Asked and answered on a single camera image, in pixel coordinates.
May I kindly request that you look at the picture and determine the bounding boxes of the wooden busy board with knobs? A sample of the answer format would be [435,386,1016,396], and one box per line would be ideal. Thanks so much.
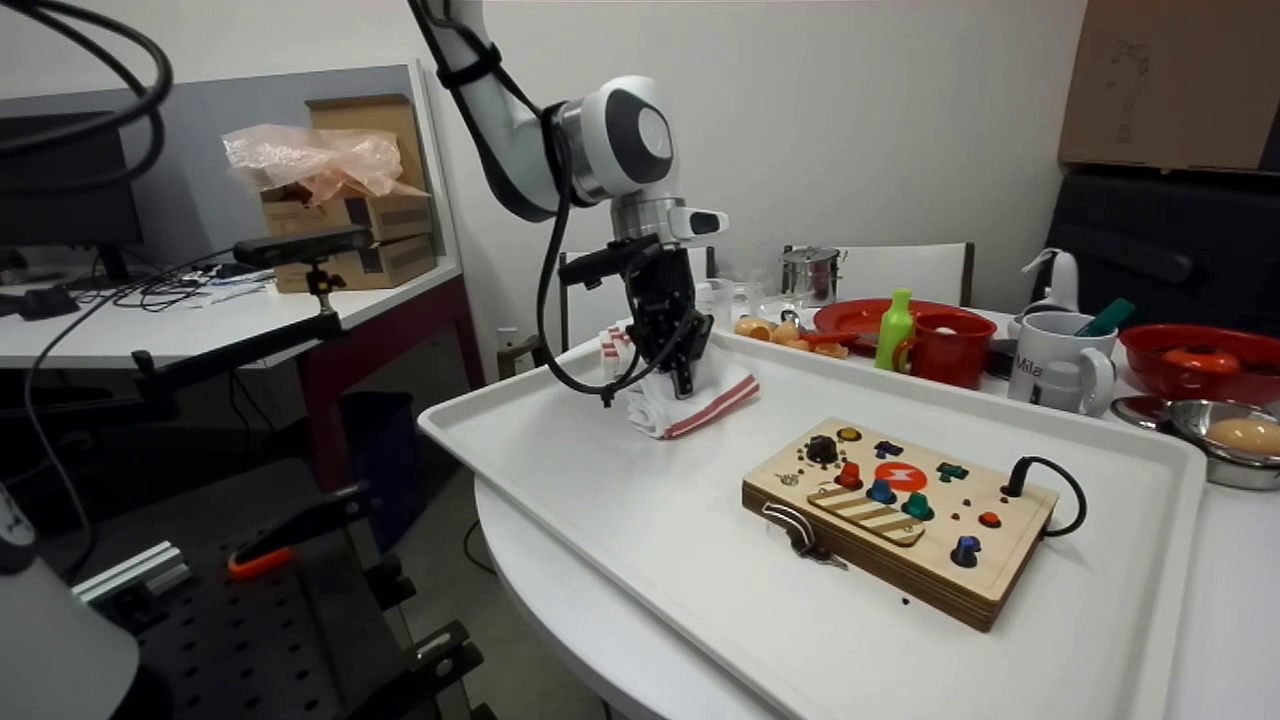
[741,418,1055,633]

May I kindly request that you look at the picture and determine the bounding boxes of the green plastic bottle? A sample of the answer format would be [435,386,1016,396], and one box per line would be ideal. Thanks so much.
[872,284,920,378]

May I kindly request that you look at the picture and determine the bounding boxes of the white kettle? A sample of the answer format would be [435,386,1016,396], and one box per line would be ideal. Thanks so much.
[1021,245,1090,321]

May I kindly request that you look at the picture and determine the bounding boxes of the clear plastic measuring cup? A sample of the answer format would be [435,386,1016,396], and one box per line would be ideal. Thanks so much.
[698,274,755,336]

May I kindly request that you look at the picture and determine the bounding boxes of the white rounded housing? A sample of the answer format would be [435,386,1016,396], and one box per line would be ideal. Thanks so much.
[0,483,145,720]

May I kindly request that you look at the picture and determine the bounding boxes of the flat cardboard box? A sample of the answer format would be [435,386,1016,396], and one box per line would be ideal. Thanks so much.
[255,180,444,297]

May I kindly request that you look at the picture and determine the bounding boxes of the green marker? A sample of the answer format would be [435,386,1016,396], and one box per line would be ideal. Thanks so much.
[1078,291,1142,340]

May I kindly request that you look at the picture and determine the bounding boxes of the silver metal bowl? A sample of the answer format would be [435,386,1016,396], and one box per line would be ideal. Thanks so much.
[1114,392,1280,496]

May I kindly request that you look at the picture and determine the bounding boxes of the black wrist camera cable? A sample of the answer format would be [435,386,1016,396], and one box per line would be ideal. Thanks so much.
[530,98,683,411]

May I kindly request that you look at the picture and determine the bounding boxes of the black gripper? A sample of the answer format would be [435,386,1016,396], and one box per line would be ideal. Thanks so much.
[624,249,717,401]

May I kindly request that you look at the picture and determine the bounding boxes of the thin black desk cable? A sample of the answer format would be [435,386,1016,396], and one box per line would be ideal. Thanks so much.
[17,288,124,582]

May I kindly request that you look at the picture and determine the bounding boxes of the black stereo bar camera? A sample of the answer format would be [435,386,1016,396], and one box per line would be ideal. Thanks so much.
[231,223,378,274]

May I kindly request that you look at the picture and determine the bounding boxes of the red bowl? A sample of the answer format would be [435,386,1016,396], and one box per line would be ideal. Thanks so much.
[1115,321,1280,411]
[814,291,1000,357]

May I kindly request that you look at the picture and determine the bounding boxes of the black busy board cable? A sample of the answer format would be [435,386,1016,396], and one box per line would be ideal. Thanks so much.
[1000,451,1093,541]

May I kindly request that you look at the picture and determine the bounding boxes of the orange food pieces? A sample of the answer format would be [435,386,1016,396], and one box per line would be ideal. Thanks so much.
[734,314,856,363]

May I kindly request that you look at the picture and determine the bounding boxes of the black clamp with orange grip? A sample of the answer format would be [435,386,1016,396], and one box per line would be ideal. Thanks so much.
[222,475,381,583]

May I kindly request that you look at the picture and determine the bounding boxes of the white desk with maroon legs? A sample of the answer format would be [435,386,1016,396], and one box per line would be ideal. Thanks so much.
[0,253,484,496]

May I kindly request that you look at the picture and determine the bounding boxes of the black cabinet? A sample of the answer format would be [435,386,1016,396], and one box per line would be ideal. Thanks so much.
[1044,159,1280,345]

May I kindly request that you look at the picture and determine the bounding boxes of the black computer monitor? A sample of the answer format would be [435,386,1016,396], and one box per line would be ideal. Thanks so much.
[0,109,149,284]

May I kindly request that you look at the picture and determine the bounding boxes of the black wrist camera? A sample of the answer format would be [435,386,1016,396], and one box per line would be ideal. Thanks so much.
[555,235,674,288]

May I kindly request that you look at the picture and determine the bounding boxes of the tall cardboard box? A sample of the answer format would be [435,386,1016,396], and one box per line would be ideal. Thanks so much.
[305,92,435,204]

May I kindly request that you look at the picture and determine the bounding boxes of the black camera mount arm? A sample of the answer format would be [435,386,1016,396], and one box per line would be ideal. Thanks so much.
[127,257,354,406]

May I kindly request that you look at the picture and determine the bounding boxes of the pink clear plastic bag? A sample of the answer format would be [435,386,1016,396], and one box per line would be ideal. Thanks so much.
[222,115,409,210]

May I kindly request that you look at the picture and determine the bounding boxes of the dark blue bin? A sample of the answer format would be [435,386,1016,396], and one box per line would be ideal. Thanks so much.
[338,386,444,537]

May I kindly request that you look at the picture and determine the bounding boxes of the red plastic cup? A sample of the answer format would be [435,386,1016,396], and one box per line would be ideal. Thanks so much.
[910,309,1000,392]

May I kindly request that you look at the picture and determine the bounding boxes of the white chair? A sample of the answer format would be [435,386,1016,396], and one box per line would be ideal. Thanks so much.
[785,235,977,314]

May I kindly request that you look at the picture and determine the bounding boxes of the white towel with red print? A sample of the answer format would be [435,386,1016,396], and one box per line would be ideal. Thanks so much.
[591,321,644,374]

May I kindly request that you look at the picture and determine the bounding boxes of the large flat cardboard sheet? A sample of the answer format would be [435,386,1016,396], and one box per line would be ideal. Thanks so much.
[1061,0,1280,177]

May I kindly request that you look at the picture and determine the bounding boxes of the grey partition panel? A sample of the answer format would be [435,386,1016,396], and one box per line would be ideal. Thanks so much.
[0,55,463,274]

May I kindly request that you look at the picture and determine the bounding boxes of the black wall socket box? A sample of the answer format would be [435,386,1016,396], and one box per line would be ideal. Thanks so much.
[494,327,552,386]

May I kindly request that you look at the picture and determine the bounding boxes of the black looped cable bundle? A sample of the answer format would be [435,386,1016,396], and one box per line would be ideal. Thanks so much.
[0,0,178,193]

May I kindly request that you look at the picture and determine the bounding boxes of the white towel with red stripe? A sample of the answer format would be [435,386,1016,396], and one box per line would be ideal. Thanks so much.
[618,363,764,444]

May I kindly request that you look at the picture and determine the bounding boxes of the aluminium profile bar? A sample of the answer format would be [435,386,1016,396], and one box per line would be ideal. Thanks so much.
[69,537,194,607]

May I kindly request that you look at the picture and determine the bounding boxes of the large white plastic tray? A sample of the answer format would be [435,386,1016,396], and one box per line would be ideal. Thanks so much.
[415,323,1214,720]

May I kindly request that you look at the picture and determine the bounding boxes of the black perforated robot cart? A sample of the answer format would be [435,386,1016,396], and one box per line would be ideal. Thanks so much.
[78,475,494,720]

